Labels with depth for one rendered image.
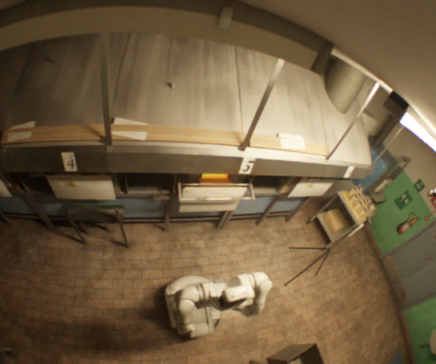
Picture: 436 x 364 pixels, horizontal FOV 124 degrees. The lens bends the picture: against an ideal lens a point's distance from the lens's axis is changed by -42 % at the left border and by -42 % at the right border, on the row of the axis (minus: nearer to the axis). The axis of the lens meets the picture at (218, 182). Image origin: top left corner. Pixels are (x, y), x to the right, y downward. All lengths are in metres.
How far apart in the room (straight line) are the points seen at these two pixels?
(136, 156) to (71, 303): 2.01
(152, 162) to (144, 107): 0.36
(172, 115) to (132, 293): 1.98
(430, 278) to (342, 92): 3.81
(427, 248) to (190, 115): 4.46
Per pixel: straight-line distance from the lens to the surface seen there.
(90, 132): 1.28
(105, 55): 1.00
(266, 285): 1.19
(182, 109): 1.33
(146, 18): 0.30
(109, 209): 2.17
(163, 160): 1.26
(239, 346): 2.64
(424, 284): 4.79
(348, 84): 2.23
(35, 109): 1.59
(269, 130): 1.52
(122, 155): 1.25
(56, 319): 2.78
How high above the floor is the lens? 2.47
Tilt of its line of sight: 46 degrees down
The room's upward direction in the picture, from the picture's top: 21 degrees clockwise
